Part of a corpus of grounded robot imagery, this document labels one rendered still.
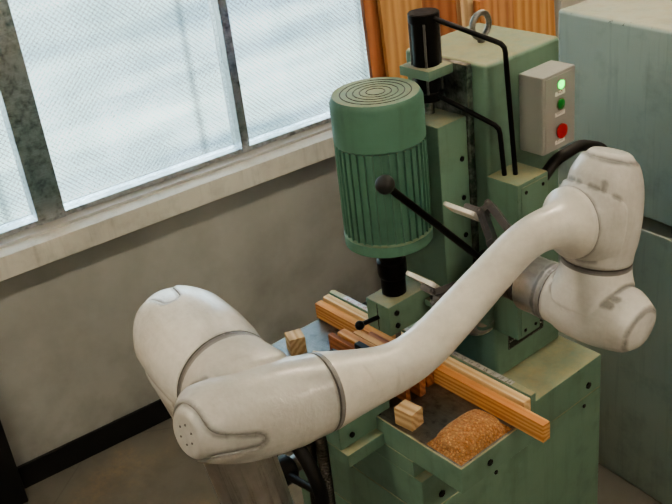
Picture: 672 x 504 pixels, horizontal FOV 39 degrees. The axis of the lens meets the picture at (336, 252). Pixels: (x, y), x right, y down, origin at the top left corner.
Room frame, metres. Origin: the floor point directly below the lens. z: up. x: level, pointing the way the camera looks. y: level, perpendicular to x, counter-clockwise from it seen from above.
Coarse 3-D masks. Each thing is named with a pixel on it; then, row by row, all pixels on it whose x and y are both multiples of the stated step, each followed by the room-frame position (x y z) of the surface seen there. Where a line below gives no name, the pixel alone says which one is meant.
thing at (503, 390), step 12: (324, 300) 1.90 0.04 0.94; (336, 300) 1.88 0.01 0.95; (348, 312) 1.83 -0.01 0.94; (360, 312) 1.81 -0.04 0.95; (456, 360) 1.58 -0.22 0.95; (468, 372) 1.54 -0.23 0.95; (480, 372) 1.53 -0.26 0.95; (492, 384) 1.49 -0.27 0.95; (504, 396) 1.46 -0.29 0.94; (516, 396) 1.44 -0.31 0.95; (528, 408) 1.43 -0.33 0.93
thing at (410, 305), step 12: (408, 276) 1.74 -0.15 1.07; (408, 288) 1.69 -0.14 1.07; (372, 300) 1.66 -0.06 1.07; (384, 300) 1.66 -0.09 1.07; (396, 300) 1.65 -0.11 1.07; (408, 300) 1.66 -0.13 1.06; (420, 300) 1.68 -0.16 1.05; (372, 312) 1.66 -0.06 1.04; (384, 312) 1.63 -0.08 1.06; (396, 312) 1.63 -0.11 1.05; (408, 312) 1.65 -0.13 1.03; (420, 312) 1.67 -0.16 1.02; (372, 324) 1.67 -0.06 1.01; (384, 324) 1.64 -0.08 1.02; (396, 324) 1.63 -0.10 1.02; (408, 324) 1.65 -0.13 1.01
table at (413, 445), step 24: (312, 336) 1.82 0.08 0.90; (432, 384) 1.58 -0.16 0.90; (432, 408) 1.50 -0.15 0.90; (456, 408) 1.49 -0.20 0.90; (480, 408) 1.48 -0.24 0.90; (384, 432) 1.48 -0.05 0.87; (408, 432) 1.44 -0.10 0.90; (432, 432) 1.43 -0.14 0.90; (336, 456) 1.46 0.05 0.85; (360, 456) 1.45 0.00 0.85; (408, 456) 1.43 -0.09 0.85; (432, 456) 1.38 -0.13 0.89; (480, 456) 1.35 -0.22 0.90; (504, 456) 1.39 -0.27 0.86; (456, 480) 1.33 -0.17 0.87; (480, 480) 1.35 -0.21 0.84
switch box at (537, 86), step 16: (544, 64) 1.79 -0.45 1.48; (560, 64) 1.78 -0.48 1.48; (528, 80) 1.73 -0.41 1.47; (544, 80) 1.71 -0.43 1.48; (528, 96) 1.73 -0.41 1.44; (544, 96) 1.71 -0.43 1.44; (560, 96) 1.74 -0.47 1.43; (528, 112) 1.74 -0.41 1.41; (544, 112) 1.71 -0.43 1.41; (528, 128) 1.74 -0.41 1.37; (544, 128) 1.71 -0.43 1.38; (528, 144) 1.74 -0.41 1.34; (544, 144) 1.71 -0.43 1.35; (560, 144) 1.74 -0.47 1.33
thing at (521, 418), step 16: (320, 304) 1.89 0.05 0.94; (336, 320) 1.83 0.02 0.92; (352, 320) 1.80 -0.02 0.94; (384, 336) 1.72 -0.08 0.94; (448, 368) 1.57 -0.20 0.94; (448, 384) 1.55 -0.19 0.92; (464, 384) 1.52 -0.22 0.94; (480, 384) 1.51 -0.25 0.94; (480, 400) 1.48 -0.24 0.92; (496, 400) 1.45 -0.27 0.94; (496, 416) 1.45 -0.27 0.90; (512, 416) 1.42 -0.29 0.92; (528, 416) 1.39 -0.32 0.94; (528, 432) 1.39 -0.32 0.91; (544, 432) 1.36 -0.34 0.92
